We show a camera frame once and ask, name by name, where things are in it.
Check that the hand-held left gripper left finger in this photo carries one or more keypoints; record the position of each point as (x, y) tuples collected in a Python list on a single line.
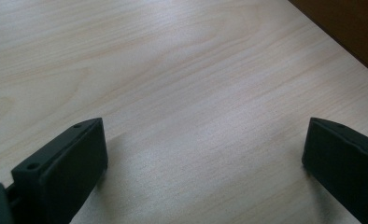
[(60, 177)]

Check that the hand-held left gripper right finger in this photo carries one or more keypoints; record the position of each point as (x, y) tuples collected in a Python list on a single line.
[(344, 165)]

